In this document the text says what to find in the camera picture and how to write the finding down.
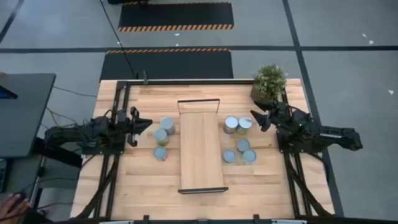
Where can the person's hand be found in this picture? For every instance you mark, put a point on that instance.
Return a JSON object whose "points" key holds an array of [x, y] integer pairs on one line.
{"points": [[11, 208]]}

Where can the tall corn and tomato can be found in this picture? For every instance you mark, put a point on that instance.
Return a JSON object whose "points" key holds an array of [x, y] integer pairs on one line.
{"points": [[249, 156]]}

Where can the tall green-sided tin can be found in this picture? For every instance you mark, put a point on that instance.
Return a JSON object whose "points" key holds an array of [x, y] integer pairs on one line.
{"points": [[161, 135]]}

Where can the short red-banded tin can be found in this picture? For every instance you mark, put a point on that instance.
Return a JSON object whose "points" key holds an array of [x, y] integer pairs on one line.
{"points": [[160, 153]]}

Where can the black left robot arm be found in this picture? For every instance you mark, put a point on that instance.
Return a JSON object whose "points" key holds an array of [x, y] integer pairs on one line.
{"points": [[71, 135]]}

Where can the black aluminium table frame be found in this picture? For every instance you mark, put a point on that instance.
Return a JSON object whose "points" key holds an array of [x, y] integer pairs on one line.
{"points": [[202, 82]]}

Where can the tall tan-sided tin can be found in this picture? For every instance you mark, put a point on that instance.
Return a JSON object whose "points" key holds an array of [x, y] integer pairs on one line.
{"points": [[231, 122]]}

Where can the black mat, orange striped edge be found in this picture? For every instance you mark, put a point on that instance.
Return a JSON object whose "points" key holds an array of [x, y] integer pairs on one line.
{"points": [[169, 65], [175, 14]]}

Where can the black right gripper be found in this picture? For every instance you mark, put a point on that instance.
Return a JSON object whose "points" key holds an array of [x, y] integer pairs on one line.
{"points": [[280, 116]]}

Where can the tall grey-sided tin can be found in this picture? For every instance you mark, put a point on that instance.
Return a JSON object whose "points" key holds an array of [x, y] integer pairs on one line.
{"points": [[167, 123]]}

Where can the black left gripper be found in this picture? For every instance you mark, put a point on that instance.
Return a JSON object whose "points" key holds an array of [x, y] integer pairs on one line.
{"points": [[127, 124]]}

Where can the black computer mouse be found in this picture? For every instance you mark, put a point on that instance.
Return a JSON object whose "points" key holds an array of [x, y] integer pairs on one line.
{"points": [[21, 196]]}

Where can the keyboard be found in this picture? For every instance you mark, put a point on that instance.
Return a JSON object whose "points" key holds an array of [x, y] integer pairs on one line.
{"points": [[2, 175]]}

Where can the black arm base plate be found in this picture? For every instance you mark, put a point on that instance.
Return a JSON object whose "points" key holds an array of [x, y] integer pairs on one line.
{"points": [[102, 151], [298, 150]]}

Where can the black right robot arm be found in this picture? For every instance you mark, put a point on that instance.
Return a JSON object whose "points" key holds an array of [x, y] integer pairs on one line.
{"points": [[339, 137]]}

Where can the black desk base bar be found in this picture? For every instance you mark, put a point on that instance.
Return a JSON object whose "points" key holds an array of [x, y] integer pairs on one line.
{"points": [[59, 155]]}

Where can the grey desk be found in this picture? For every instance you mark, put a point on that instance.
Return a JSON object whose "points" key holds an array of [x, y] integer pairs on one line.
{"points": [[28, 115]]}

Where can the dark screen device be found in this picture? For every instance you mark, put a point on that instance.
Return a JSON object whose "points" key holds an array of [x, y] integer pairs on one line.
{"points": [[6, 93]]}

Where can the potted green plant, ribbed pot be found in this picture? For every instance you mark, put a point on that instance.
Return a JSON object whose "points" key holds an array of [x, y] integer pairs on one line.
{"points": [[270, 81]]}

